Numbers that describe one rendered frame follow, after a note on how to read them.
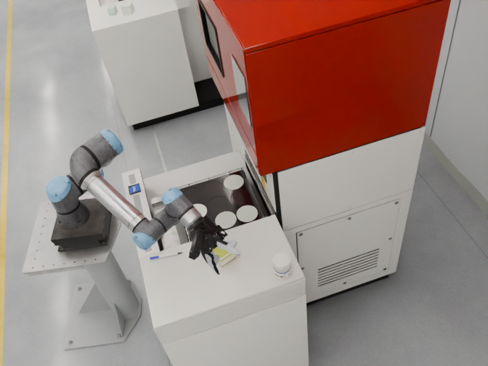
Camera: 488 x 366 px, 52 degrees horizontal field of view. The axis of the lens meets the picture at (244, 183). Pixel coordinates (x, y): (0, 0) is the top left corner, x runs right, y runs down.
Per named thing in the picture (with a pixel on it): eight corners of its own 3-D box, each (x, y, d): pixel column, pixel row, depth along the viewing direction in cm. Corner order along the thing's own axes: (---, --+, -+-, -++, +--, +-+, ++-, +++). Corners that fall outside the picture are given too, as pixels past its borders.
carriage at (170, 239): (168, 200, 248) (167, 197, 246) (184, 257, 224) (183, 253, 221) (152, 205, 247) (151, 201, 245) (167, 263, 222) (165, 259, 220)
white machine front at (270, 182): (232, 126, 285) (222, 68, 256) (282, 232, 231) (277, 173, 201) (227, 128, 285) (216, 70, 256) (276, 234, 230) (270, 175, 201)
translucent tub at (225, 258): (226, 247, 210) (224, 238, 205) (237, 259, 206) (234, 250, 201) (212, 257, 208) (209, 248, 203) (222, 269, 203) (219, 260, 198)
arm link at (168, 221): (150, 223, 193) (154, 213, 184) (170, 205, 199) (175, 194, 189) (164, 237, 193) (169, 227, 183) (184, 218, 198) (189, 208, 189)
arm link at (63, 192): (49, 206, 233) (37, 186, 223) (72, 189, 239) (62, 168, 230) (64, 217, 227) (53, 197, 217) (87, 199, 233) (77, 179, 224)
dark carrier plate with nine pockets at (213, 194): (242, 170, 250) (242, 169, 250) (264, 220, 227) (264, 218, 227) (176, 190, 246) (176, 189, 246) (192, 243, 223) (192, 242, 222)
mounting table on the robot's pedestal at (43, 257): (33, 287, 241) (21, 273, 232) (50, 216, 271) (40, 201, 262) (124, 275, 240) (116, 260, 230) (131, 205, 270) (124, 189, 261)
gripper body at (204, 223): (229, 235, 182) (208, 211, 184) (216, 246, 176) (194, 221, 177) (219, 246, 187) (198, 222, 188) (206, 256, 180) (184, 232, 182)
